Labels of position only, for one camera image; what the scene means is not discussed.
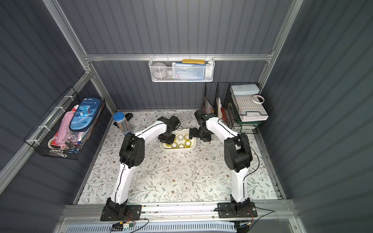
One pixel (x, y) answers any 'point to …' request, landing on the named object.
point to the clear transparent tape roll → (180, 138)
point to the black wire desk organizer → (218, 99)
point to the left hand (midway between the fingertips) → (169, 142)
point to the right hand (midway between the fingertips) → (199, 137)
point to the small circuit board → (119, 226)
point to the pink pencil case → (63, 133)
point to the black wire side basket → (42, 137)
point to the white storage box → (181, 142)
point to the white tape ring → (258, 103)
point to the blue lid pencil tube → (119, 118)
